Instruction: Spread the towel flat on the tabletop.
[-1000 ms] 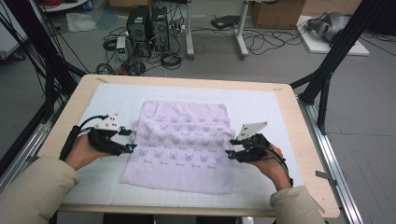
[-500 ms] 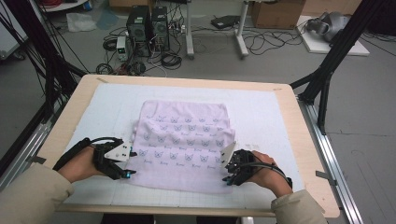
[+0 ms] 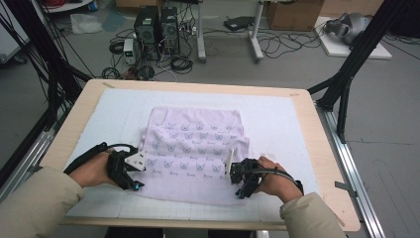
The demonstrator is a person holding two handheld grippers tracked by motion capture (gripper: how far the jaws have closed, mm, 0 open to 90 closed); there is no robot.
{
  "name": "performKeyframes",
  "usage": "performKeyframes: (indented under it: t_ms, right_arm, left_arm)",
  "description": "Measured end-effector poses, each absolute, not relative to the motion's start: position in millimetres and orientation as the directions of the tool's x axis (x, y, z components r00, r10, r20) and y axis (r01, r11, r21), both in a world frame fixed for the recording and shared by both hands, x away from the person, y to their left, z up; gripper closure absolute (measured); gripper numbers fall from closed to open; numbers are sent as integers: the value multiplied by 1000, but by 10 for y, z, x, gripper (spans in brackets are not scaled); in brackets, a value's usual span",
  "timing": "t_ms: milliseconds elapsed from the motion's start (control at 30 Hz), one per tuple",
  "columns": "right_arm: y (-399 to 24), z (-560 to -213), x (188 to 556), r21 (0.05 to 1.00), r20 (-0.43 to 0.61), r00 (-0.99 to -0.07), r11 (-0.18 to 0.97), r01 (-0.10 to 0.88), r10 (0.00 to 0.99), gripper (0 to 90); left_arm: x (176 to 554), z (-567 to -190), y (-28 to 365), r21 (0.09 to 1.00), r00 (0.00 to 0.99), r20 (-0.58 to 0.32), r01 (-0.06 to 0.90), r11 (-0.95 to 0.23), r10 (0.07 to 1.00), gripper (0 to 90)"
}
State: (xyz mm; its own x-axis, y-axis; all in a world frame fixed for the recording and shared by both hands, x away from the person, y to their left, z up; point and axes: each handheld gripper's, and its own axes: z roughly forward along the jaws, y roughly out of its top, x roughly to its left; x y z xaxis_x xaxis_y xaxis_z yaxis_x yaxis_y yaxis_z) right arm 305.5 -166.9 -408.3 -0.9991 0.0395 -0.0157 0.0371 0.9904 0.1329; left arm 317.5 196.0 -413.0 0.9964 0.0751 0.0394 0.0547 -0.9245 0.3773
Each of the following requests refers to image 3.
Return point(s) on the brown tape strip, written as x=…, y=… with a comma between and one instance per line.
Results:
x=108, y=85

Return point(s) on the aluminium rail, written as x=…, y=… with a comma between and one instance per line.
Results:
x=343, y=155
x=33, y=150

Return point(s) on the blue sheet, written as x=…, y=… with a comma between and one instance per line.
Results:
x=114, y=21

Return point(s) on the brown cardboard box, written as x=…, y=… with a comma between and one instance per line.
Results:
x=294, y=15

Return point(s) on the white power supply unit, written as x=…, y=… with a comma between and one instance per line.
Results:
x=129, y=51

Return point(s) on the grey helmet-shaped device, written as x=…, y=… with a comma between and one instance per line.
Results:
x=350, y=26

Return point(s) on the white plastic bag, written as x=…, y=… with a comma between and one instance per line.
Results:
x=85, y=23

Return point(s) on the black flat device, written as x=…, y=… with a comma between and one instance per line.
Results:
x=238, y=22

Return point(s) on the white floor board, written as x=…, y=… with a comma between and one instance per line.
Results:
x=336, y=49

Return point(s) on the person's right hand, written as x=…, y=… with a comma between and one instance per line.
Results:
x=277, y=183

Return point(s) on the black computer tower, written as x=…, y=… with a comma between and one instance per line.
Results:
x=147, y=31
x=170, y=31

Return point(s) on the white grid mat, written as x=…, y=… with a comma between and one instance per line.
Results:
x=115, y=109

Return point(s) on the person's left hand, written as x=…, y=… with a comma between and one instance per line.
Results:
x=92, y=172

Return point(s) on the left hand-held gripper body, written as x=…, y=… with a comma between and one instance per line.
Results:
x=137, y=161

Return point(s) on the black frame stand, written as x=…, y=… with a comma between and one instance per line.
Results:
x=343, y=76
x=56, y=76

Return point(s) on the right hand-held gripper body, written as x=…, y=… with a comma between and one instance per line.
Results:
x=246, y=173

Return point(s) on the grey cabinet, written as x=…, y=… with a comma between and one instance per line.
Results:
x=8, y=43

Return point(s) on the pink towel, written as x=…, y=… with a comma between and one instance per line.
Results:
x=194, y=145

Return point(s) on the white table leg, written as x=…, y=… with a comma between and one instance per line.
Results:
x=200, y=33
x=256, y=36

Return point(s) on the grey metal bracket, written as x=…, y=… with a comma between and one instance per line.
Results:
x=345, y=186
x=34, y=169

